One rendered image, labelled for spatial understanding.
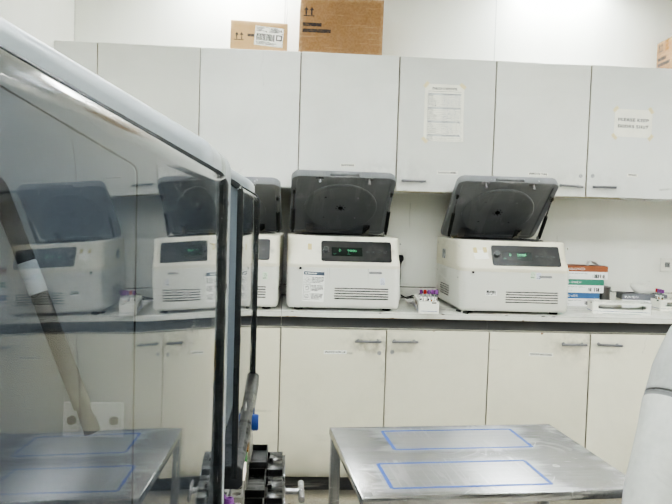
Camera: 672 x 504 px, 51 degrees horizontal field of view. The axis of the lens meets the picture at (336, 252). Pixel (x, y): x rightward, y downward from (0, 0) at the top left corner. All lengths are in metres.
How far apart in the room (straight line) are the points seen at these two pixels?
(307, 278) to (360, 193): 0.57
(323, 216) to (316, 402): 1.00
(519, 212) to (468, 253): 0.52
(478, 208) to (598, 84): 0.91
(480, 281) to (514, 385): 0.55
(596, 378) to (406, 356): 0.97
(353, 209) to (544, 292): 1.07
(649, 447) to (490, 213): 3.02
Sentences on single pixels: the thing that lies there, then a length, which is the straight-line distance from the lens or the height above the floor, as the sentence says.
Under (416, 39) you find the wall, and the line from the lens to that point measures 4.18.
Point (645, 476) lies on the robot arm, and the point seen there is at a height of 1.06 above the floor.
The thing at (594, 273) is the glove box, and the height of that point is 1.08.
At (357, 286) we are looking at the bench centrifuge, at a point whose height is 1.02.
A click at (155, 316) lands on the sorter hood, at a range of 0.37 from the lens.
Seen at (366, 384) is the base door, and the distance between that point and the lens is 3.48.
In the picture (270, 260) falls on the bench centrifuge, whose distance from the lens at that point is 3.38.
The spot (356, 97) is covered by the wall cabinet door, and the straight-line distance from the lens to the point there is 3.72.
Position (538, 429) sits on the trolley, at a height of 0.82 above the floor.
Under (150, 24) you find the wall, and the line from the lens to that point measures 4.20.
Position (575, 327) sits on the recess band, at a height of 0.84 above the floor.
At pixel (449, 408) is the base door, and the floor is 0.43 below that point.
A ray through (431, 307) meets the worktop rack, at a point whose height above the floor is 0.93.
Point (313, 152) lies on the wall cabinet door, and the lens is 3.67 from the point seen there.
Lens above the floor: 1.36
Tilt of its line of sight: 3 degrees down
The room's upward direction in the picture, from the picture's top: 2 degrees clockwise
